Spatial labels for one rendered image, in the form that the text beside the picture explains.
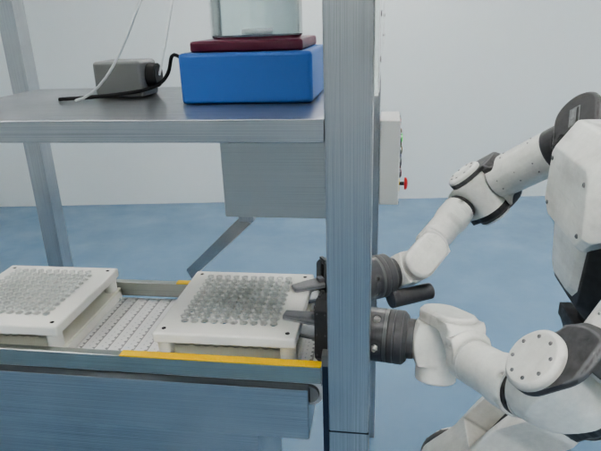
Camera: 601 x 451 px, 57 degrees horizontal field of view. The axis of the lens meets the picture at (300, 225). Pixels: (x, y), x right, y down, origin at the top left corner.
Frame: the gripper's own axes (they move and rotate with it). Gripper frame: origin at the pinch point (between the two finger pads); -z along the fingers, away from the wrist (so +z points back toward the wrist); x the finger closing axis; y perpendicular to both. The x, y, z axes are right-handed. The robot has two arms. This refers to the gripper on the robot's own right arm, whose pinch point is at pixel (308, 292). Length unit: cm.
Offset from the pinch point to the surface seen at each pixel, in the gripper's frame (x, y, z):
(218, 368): 4.1, -11.0, -21.1
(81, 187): 82, 405, -29
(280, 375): 4.7, -16.4, -12.4
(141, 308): 6.7, 20.4, -29.0
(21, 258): 97, 302, -75
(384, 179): -3, 52, 49
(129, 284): 3.6, 26.5, -30.3
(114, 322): 6.7, 16.9, -35.0
